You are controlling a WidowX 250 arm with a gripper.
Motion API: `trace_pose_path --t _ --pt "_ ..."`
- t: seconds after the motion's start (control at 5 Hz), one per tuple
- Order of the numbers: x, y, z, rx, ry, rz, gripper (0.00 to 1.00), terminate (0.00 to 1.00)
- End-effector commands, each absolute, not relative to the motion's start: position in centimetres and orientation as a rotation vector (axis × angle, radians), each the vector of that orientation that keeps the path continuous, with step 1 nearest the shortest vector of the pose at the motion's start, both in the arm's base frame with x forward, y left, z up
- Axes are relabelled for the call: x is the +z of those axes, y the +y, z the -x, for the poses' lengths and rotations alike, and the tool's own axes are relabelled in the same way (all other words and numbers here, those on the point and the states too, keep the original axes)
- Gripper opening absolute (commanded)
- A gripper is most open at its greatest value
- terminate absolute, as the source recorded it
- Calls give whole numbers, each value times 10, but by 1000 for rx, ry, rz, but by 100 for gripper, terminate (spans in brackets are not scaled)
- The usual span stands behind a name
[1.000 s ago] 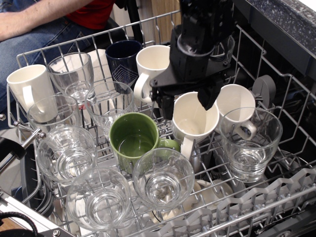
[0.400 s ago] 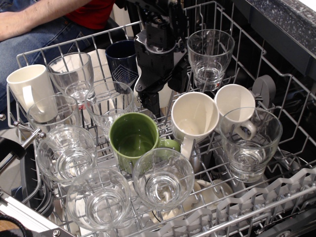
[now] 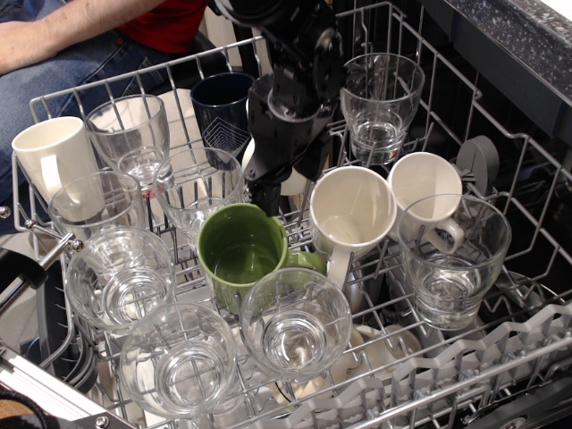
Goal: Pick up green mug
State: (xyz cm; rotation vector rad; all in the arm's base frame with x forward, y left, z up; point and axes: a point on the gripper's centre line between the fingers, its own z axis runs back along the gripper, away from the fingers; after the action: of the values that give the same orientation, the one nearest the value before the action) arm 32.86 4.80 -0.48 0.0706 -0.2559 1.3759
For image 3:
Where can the clear glass tumbler front centre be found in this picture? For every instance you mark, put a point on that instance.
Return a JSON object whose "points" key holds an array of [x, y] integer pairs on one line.
{"points": [[295, 323]]}

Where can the grey wire dishwasher rack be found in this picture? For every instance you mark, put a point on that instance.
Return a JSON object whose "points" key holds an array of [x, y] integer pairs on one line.
{"points": [[532, 187]]}

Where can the clear stemmed glass centre left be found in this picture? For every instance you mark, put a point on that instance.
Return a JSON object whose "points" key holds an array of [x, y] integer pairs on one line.
{"points": [[194, 183]]}

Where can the clear glass tumbler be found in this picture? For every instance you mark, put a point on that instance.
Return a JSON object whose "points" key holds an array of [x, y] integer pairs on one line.
{"points": [[295, 323], [379, 101], [179, 360], [449, 288], [122, 274]]}

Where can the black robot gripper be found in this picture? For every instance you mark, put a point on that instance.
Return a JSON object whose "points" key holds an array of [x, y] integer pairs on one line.
{"points": [[268, 167]]}

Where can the clear glass tumbler back right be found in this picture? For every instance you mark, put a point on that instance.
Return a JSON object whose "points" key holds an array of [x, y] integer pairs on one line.
{"points": [[379, 101]]}

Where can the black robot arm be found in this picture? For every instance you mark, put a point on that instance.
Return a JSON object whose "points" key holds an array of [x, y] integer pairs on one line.
{"points": [[290, 109]]}

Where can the person forearm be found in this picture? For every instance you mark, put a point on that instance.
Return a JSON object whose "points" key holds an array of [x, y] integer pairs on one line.
{"points": [[24, 43]]}

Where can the tall clear glass back left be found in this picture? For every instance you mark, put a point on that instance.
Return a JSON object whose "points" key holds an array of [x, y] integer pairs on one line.
{"points": [[131, 134]]}

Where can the white mug far left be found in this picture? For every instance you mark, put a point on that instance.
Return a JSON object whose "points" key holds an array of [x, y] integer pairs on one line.
{"points": [[54, 153]]}

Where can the tall white mug back centre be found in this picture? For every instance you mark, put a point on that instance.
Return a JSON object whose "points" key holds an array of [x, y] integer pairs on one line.
{"points": [[292, 183]]}

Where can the clear glass tumbler front left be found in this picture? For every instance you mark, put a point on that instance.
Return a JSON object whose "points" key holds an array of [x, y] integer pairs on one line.
{"points": [[179, 360]]}

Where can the clear glass left rim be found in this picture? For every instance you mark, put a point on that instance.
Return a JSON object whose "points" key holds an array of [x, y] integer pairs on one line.
{"points": [[98, 201]]}

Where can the grey plastic tine holder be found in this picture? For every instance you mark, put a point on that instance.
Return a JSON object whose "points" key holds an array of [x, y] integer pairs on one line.
{"points": [[509, 354]]}

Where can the green ceramic mug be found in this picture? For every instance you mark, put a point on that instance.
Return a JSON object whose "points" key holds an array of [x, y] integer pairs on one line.
{"points": [[238, 245]]}

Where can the speckled dark countertop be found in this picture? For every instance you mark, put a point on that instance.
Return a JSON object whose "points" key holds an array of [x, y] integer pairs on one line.
{"points": [[535, 33]]}

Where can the dark blue mug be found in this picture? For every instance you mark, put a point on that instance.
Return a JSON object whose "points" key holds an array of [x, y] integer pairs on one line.
{"points": [[220, 107]]}

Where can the small white cup right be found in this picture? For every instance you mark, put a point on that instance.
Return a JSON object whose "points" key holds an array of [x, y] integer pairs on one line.
{"points": [[427, 189]]}

